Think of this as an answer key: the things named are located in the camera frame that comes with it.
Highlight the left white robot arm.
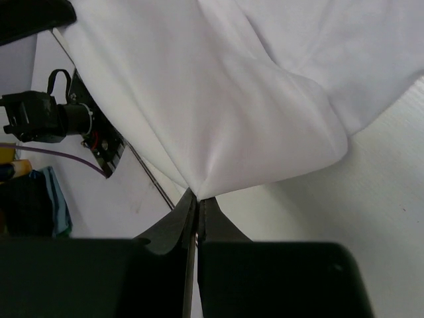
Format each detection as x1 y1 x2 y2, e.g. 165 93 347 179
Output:
1 0 77 46

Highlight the blue green cloth background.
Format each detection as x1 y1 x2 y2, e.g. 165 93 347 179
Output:
1 166 73 238

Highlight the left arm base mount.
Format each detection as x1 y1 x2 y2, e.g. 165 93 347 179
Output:
1 69 125 178

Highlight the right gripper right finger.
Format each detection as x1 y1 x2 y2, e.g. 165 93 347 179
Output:
197 198 374 317

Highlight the white t shirt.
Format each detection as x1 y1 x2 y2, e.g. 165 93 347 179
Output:
63 1 423 200

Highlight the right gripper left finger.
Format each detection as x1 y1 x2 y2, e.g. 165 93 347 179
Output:
1 190 197 317

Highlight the yellow object background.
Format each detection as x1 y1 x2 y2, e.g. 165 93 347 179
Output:
0 148 32 183

